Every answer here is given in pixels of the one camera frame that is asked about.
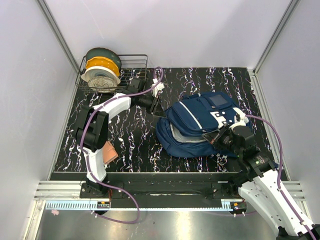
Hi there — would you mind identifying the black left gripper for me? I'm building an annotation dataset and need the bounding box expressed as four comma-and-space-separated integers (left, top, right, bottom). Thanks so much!
138, 93, 167, 119

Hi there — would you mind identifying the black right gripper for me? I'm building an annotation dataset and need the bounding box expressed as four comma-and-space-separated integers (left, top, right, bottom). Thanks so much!
202, 123, 242, 157

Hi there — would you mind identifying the navy blue student backpack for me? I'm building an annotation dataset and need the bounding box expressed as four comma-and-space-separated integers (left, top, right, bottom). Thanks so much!
155, 91, 244, 158

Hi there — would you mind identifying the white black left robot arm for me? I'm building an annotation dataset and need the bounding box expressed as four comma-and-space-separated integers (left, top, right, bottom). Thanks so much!
73, 78, 165, 198

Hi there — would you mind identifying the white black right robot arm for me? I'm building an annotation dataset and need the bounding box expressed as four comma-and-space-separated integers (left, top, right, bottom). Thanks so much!
202, 124, 320, 240

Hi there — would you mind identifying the speckled grey plate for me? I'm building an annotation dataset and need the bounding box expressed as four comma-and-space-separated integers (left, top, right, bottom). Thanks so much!
88, 76, 118, 93

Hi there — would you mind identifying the yellow plate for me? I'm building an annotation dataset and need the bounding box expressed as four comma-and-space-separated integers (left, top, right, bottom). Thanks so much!
85, 56, 120, 77

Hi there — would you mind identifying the dark green plate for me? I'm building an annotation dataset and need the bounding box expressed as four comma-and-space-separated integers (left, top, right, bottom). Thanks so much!
85, 47, 122, 69

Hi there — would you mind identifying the small pink eraser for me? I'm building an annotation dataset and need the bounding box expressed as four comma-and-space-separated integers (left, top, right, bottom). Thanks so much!
51, 209, 60, 216

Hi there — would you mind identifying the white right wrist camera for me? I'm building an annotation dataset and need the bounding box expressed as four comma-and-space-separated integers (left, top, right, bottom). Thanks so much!
229, 112, 249, 130

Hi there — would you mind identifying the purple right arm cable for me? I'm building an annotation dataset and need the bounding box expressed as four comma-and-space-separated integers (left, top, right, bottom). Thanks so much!
246, 114, 316, 240

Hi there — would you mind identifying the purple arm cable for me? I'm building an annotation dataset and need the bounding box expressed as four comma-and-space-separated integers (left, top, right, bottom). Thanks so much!
79, 66, 165, 225
246, 114, 316, 240

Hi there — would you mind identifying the dark wire dish rack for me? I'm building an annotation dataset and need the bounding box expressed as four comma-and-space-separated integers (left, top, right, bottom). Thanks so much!
75, 54, 148, 94

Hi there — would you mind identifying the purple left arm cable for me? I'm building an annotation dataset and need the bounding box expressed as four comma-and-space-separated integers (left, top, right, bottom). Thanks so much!
79, 66, 165, 225

